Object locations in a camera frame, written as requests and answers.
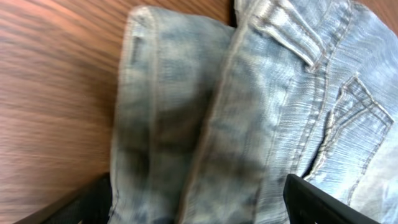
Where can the light blue denim shorts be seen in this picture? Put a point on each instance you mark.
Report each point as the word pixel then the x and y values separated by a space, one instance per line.
pixel 211 119

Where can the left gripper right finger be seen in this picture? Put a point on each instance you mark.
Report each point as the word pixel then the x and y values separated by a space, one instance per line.
pixel 306 204

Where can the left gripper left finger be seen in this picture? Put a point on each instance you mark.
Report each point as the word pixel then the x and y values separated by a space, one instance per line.
pixel 89 204

